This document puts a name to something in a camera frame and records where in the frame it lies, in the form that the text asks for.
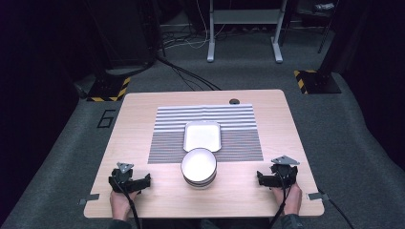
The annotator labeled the black stand column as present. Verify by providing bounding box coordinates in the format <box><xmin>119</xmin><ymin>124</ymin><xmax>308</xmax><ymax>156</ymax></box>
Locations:
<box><xmin>317</xmin><ymin>0</ymin><xmax>378</xmax><ymax>82</ymax></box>

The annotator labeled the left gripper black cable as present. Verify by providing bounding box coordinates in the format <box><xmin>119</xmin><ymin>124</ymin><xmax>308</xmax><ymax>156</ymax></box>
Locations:
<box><xmin>117</xmin><ymin>174</ymin><xmax>141</xmax><ymax>229</ymax></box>

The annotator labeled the person's left hand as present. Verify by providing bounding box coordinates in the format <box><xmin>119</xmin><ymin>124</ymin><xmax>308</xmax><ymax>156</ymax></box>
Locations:
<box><xmin>109</xmin><ymin>189</ymin><xmax>139</xmax><ymax>221</ymax></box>

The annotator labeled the white rectangular tray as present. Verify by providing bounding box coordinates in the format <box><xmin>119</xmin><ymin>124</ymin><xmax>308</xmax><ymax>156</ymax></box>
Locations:
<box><xmin>182</xmin><ymin>120</ymin><xmax>223</xmax><ymax>154</ymax></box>

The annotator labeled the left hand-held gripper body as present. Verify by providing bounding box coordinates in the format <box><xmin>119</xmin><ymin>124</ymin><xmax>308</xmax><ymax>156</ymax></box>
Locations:
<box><xmin>108</xmin><ymin>161</ymin><xmax>143</xmax><ymax>195</ymax></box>

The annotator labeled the black cable at table edge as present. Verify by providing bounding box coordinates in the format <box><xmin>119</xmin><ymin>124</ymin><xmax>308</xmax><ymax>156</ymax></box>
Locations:
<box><xmin>318</xmin><ymin>189</ymin><xmax>356</xmax><ymax>229</ymax></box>

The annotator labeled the black floor cable bundle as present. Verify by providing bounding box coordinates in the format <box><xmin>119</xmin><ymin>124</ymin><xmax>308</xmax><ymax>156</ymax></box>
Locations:
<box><xmin>155</xmin><ymin>53</ymin><xmax>223</xmax><ymax>92</ymax></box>

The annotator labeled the black yellow striped base plate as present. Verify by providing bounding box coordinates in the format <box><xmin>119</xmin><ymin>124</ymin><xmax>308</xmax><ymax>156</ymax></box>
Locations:
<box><xmin>292</xmin><ymin>69</ymin><xmax>343</xmax><ymax>95</ymax></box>
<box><xmin>86</xmin><ymin>74</ymin><xmax>132</xmax><ymax>103</ymax></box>

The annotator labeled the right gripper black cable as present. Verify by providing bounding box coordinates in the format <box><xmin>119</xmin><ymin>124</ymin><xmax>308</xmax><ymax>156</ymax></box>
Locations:
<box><xmin>269</xmin><ymin>171</ymin><xmax>293</xmax><ymax>229</ymax></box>

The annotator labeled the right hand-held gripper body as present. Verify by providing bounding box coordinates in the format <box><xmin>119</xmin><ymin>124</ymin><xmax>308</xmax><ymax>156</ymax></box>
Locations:
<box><xmin>268</xmin><ymin>155</ymin><xmax>301</xmax><ymax>189</ymax></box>

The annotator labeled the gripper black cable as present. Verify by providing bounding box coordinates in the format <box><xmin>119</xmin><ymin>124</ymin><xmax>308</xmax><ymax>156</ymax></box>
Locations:
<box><xmin>269</xmin><ymin>171</ymin><xmax>293</xmax><ymax>229</ymax></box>
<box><xmin>117</xmin><ymin>174</ymin><xmax>141</xmax><ymax>229</ymax></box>

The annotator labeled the striped grey white placemat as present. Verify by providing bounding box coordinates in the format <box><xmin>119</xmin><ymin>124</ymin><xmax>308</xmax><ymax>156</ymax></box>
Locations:
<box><xmin>147</xmin><ymin>104</ymin><xmax>265</xmax><ymax>165</ymax></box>

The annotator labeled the grey tape strip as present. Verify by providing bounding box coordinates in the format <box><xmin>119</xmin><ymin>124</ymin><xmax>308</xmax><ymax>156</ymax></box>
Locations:
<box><xmin>77</xmin><ymin>193</ymin><xmax>100</xmax><ymax>206</ymax></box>
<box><xmin>306</xmin><ymin>191</ymin><xmax>330</xmax><ymax>201</ymax></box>

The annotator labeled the dark cabinet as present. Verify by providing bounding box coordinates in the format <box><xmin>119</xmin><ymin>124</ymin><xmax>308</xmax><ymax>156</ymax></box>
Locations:
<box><xmin>85</xmin><ymin>0</ymin><xmax>161</xmax><ymax>71</ymax></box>

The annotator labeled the white metal desk frame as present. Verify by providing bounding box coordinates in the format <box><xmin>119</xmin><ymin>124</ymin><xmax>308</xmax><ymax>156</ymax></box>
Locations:
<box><xmin>206</xmin><ymin>0</ymin><xmax>288</xmax><ymax>64</ymax></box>

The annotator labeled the tangle of floor cables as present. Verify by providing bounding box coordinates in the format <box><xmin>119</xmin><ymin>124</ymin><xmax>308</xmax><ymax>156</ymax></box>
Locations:
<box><xmin>159</xmin><ymin>0</ymin><xmax>233</xmax><ymax>51</ymax></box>

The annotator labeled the person's right hand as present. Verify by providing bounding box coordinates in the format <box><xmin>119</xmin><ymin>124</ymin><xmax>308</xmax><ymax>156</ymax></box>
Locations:
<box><xmin>271</xmin><ymin>182</ymin><xmax>303</xmax><ymax>217</ymax></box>

